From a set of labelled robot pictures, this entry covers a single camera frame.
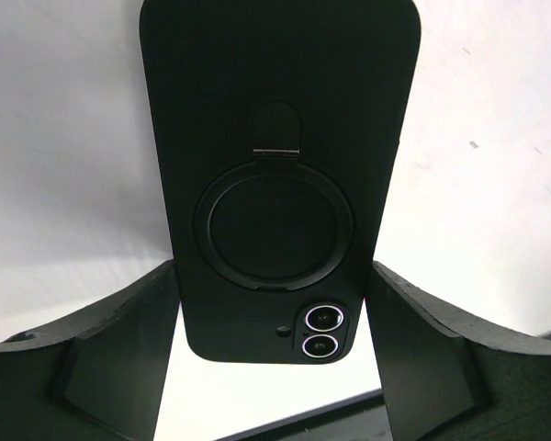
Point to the black cased phone with ring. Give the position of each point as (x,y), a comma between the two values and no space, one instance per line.
(276,125)

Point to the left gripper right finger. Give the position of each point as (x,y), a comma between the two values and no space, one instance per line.
(447,374)

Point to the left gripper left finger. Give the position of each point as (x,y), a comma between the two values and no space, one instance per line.
(95,374)

